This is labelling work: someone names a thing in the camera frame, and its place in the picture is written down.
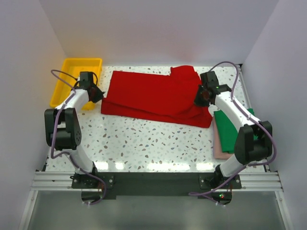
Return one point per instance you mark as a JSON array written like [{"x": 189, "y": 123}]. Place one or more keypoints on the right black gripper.
[{"x": 197, "y": 102}]

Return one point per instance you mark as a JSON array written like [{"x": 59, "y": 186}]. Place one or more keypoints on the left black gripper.
[{"x": 99, "y": 96}]

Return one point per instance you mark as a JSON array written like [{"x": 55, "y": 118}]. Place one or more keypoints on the red t shirt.
[{"x": 163, "y": 98}]

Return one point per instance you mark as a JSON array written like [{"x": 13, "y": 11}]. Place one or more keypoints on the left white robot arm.
[{"x": 62, "y": 128}]

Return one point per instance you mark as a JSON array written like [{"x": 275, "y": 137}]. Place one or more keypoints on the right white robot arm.
[{"x": 254, "y": 137}]

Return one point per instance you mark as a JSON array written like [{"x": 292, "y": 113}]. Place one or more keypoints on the green folded t shirt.
[{"x": 225, "y": 134}]

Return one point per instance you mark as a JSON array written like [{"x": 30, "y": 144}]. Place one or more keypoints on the pink folded t shirt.
[{"x": 217, "y": 146}]

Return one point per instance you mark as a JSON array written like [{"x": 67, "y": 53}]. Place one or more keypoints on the aluminium frame rail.
[{"x": 250, "y": 181}]

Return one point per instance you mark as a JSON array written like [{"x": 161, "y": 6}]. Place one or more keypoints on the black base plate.
[{"x": 114, "y": 184}]

